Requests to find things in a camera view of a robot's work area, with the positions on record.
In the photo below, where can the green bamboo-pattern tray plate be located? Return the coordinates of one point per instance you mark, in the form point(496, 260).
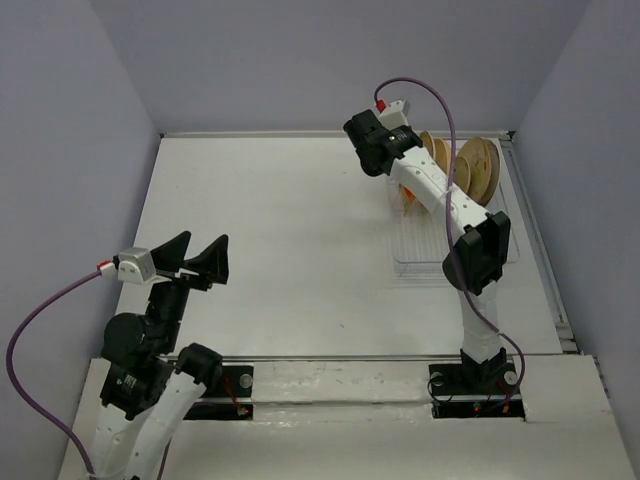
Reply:
point(428, 144)

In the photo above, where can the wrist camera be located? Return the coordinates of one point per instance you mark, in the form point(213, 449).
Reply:
point(135, 265)
point(395, 114)

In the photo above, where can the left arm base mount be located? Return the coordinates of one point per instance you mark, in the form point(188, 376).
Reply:
point(230, 399)

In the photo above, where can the orange round plate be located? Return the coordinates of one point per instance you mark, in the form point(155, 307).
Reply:
point(407, 196)

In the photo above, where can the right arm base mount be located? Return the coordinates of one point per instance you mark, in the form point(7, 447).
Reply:
point(454, 397)

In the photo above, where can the peach round plate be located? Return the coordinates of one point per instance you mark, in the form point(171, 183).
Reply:
point(442, 152)

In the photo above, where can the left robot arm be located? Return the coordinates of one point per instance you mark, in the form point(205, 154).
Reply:
point(144, 397)

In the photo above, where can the white wire dish rack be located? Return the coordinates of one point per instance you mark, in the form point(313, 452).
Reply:
point(418, 244)

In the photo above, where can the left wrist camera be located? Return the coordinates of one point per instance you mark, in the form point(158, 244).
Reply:
point(135, 265)

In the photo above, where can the beige bird-pattern plate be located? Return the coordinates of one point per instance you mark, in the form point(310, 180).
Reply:
point(484, 161)

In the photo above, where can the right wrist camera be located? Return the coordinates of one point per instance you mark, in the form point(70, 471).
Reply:
point(395, 114)

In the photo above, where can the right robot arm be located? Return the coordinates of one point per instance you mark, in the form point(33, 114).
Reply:
point(478, 240)

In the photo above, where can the small cream calligraphy plate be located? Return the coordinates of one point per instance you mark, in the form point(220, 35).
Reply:
point(463, 175)

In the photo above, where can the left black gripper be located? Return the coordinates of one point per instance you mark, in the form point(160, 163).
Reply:
point(213, 261)

